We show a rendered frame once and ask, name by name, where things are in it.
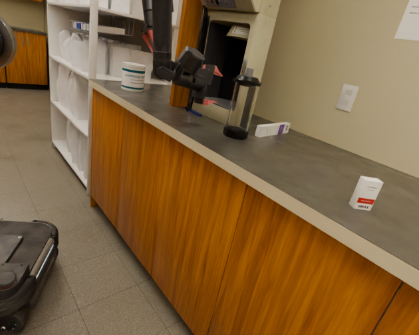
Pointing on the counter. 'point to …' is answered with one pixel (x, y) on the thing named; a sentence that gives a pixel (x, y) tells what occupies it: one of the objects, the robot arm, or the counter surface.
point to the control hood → (239, 6)
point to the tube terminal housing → (252, 51)
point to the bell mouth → (239, 31)
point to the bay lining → (223, 60)
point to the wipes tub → (133, 76)
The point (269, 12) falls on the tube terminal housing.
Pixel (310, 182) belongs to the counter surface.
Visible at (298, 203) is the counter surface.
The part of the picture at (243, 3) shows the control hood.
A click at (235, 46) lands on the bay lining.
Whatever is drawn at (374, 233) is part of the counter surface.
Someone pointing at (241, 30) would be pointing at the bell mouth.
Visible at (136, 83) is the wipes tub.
